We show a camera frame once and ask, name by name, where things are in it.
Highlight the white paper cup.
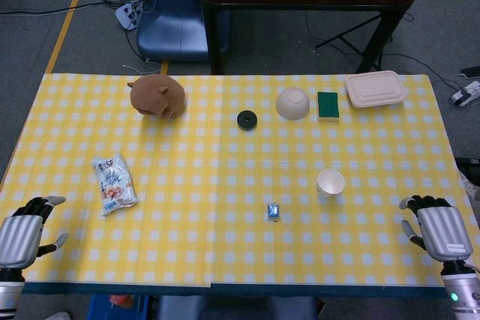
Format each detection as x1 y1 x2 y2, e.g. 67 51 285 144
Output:
316 168 346 200

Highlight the brown capybara plush toy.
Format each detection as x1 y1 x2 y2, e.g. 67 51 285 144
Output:
126 74 188 119

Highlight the white snack bag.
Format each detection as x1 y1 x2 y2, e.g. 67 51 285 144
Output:
92 153 138 217

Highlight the white power strip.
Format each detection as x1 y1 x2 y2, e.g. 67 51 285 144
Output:
114 1 143 31

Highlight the beige upturned bowl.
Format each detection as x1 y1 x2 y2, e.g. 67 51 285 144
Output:
274 86 311 121

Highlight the small blue wrapped packet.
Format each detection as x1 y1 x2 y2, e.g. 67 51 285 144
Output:
265 202 281 223

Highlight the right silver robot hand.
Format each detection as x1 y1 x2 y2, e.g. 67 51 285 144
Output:
398 195 474 263

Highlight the yellow white checkered tablecloth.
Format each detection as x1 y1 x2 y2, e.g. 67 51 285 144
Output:
0 72 480 286

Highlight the long black floor cable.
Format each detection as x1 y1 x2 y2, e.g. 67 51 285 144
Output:
0 0 116 16

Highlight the black round disc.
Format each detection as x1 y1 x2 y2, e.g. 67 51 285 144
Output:
236 109 260 132

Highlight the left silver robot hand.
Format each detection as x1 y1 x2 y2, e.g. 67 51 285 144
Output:
0 195 70 271

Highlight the green yellow sponge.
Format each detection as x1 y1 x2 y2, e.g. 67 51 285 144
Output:
316 91 341 124

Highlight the beige lidded lunch box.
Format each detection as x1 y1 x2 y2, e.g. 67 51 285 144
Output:
344 70 407 109

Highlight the blue chair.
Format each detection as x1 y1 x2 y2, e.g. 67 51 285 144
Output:
136 0 230 63

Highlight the blue plastic crate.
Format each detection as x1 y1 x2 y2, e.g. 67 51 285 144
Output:
88 293 151 320

